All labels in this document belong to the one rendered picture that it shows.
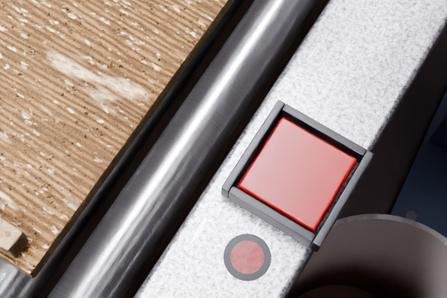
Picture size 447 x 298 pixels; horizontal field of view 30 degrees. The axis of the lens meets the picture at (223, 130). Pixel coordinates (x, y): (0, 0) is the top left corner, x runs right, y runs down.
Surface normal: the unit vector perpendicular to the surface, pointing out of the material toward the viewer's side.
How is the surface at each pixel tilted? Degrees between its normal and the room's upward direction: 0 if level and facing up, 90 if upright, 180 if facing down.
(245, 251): 0
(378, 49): 0
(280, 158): 0
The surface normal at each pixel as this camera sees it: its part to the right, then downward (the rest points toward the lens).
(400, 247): -0.37, 0.84
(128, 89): 0.02, -0.37
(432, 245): -0.57, 0.74
